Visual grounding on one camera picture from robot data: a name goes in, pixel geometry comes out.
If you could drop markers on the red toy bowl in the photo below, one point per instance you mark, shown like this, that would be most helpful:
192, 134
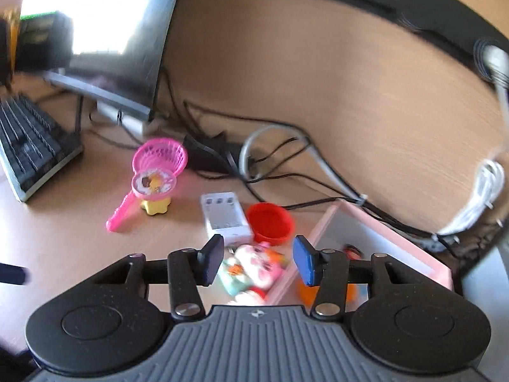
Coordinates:
270, 219

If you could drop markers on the black chair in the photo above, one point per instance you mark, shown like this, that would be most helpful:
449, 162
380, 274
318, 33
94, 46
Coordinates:
43, 43

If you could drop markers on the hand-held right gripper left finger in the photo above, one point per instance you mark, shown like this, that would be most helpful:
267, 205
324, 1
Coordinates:
212, 260

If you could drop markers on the small red toy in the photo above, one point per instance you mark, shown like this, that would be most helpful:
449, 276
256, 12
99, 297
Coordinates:
352, 252

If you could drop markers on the pink cardboard box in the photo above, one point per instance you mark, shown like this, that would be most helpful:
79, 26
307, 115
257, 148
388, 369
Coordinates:
354, 223

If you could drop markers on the yellow figure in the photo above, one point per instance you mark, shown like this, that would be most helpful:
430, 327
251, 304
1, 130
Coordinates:
14, 36

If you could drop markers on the pink toy basket scoop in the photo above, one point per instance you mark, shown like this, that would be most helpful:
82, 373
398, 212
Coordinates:
159, 155

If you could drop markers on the wooden desktop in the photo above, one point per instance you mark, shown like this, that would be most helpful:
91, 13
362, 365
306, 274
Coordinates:
59, 242

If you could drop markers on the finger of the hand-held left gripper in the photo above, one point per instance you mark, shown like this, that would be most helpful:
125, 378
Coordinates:
14, 274

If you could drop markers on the white battery charger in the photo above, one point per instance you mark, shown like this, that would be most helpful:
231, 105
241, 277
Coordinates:
224, 217

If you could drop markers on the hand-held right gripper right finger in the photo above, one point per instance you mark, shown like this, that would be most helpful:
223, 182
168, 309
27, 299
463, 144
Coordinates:
304, 262

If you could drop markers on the black power adapter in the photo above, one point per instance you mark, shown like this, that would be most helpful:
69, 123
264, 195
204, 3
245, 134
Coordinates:
206, 155

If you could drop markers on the orange toy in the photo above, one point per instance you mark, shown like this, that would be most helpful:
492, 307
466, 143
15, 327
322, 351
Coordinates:
305, 295

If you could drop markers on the cartoon printed snack packet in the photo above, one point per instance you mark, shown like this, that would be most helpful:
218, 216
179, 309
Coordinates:
256, 266

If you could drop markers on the yellow toy cupcake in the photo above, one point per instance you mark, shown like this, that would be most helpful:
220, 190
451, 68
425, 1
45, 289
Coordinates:
156, 206

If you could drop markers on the black keyboard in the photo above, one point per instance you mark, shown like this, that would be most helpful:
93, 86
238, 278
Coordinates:
30, 147

